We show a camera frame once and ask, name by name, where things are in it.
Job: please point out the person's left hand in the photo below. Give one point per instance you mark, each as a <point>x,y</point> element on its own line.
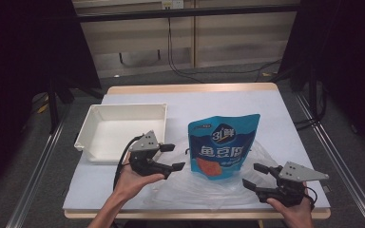
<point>133,183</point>

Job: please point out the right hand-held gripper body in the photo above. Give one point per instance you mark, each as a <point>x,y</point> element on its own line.
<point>297,174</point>

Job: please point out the beige panelled counter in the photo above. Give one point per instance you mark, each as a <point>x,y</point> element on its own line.
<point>234,34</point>

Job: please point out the white plastic tray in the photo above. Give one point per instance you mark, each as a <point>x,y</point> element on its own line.
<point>117,126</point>

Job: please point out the blue snack pouch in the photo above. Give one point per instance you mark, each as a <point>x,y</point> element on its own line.
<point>223,142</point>

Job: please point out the black curtain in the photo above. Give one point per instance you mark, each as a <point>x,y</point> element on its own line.
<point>22,63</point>
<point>348,63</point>

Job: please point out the translucent white plastic bag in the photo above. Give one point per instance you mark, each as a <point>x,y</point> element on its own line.
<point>196,191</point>

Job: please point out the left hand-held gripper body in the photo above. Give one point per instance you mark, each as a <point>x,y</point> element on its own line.
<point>145,144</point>

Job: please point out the person's right hand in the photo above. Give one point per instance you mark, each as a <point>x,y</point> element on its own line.
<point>296,217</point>

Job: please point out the white wall power outlet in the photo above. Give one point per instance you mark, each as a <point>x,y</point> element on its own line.
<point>172,4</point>

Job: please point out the aluminium floor rail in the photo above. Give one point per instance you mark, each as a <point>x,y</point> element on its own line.
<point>34,177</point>
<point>342,164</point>

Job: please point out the black metal stand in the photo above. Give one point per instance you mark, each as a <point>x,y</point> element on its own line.
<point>53,104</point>
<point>313,91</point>

